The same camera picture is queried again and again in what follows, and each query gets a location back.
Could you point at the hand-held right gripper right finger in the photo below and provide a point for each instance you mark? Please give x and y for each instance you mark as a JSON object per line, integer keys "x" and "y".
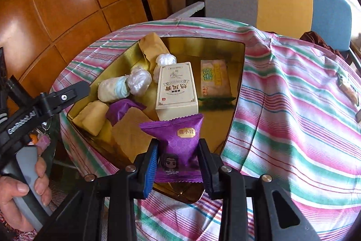
{"x": 204, "y": 170}

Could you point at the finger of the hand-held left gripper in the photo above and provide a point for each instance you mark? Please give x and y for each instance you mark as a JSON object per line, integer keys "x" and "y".
{"x": 70, "y": 92}

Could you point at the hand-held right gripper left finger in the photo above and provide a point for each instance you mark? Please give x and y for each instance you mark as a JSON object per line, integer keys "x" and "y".
{"x": 149, "y": 170}

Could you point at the small yellow sponge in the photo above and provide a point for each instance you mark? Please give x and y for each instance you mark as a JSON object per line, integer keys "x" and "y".
{"x": 91, "y": 116}

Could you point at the purple snack packet cartoon figure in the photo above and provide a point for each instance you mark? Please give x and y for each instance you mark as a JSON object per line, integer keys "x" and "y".
{"x": 180, "y": 142}

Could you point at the large yellow sponge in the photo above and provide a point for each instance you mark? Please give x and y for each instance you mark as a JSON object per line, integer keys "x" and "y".
{"x": 131, "y": 133}

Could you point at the cream and blue cloth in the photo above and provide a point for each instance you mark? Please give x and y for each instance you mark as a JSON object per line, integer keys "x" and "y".
{"x": 112, "y": 88}

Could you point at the plain purple snack packet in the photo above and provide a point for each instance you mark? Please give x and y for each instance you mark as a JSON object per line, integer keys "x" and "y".
{"x": 124, "y": 108}

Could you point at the golden mirrored tray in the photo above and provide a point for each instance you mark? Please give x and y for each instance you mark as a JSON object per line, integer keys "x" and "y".
{"x": 220, "y": 105}

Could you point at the clear plastic bag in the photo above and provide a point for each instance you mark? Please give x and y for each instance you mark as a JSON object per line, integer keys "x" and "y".
{"x": 139, "y": 81}
{"x": 166, "y": 59}

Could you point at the beige cardboard box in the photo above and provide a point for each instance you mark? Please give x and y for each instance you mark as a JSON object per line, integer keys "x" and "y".
{"x": 176, "y": 88}

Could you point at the yellow snack packet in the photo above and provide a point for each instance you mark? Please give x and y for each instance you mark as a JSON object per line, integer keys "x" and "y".
{"x": 214, "y": 80}

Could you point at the person's left hand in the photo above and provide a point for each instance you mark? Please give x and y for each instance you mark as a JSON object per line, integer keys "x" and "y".
{"x": 12, "y": 190}

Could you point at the striped tablecloth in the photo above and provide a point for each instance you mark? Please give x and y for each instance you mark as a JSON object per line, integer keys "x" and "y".
{"x": 282, "y": 131}

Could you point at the brown cloth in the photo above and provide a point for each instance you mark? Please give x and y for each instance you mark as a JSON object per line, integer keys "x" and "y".
{"x": 318, "y": 42}

